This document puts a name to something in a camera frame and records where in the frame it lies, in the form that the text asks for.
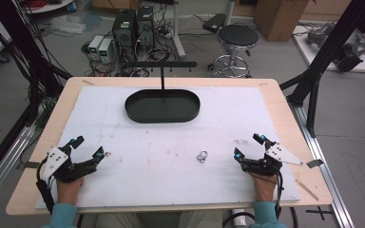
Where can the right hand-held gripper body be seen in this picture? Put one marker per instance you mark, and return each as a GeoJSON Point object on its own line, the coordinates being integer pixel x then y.
{"type": "Point", "coordinates": [274, 158]}

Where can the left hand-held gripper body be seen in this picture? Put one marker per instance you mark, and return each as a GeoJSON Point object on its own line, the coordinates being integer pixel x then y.
{"type": "Point", "coordinates": [64, 164]}

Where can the person's left hand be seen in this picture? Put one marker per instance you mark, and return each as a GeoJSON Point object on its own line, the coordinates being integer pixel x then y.
{"type": "Point", "coordinates": [69, 190]}

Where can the person's right hand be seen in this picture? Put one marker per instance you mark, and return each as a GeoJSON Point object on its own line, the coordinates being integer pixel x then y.
{"type": "Point", "coordinates": [264, 186]}

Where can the black tape strip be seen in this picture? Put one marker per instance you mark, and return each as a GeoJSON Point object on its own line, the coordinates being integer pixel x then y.
{"type": "Point", "coordinates": [314, 163]}
{"type": "Point", "coordinates": [28, 165]}

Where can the thin wooden stick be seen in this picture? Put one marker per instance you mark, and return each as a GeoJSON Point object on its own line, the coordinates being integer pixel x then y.
{"type": "Point", "coordinates": [307, 190]}

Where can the white cylinder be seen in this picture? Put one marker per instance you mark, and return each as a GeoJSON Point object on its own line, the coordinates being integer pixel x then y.
{"type": "Point", "coordinates": [239, 217]}

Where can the black tape cross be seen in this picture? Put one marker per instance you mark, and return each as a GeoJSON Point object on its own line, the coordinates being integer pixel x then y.
{"type": "Point", "coordinates": [320, 212]}

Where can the white foam board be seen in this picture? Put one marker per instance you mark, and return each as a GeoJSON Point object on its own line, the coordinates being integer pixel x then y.
{"type": "Point", "coordinates": [171, 177]}

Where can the black jewellery stand with tray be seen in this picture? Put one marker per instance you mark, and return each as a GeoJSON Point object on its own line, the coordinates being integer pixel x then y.
{"type": "Point", "coordinates": [162, 106]}

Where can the white power supply unit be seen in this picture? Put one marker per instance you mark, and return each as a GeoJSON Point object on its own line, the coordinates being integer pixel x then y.
{"type": "Point", "coordinates": [105, 50]}
{"type": "Point", "coordinates": [95, 45]}

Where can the white floor board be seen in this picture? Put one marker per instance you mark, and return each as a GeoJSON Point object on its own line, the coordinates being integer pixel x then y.
{"type": "Point", "coordinates": [326, 60]}

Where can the black round stool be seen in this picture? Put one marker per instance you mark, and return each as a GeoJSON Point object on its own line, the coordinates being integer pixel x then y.
{"type": "Point", "coordinates": [237, 38]}

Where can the clear plastic bag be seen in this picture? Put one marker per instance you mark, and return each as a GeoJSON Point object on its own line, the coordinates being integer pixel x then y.
{"type": "Point", "coordinates": [67, 24]}

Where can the black computer tower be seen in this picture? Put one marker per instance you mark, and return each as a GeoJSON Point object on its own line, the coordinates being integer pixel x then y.
{"type": "Point", "coordinates": [145, 27]}
{"type": "Point", "coordinates": [125, 31]}

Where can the brown cardboard box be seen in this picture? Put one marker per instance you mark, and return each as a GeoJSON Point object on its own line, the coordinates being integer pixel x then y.
{"type": "Point", "coordinates": [278, 19]}

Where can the flat black device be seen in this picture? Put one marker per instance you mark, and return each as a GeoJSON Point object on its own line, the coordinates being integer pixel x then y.
{"type": "Point", "coordinates": [214, 22]}

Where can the grey and black machine part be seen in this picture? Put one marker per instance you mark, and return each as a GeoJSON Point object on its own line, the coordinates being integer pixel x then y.
{"type": "Point", "coordinates": [348, 47]}

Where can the white table leg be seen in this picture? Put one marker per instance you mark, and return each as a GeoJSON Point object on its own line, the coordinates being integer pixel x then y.
{"type": "Point", "coordinates": [177, 31]}

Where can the round white table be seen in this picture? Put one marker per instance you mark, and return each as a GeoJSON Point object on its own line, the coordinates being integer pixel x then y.
{"type": "Point", "coordinates": [47, 5]}

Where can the aluminium rail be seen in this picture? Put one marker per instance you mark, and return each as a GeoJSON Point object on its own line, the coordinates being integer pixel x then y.
{"type": "Point", "coordinates": [324, 177]}
{"type": "Point", "coordinates": [4, 164]}

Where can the black metal frame post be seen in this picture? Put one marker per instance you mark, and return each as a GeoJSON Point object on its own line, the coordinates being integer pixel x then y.
{"type": "Point", "coordinates": [326, 53]}
{"type": "Point", "coordinates": [28, 57]}

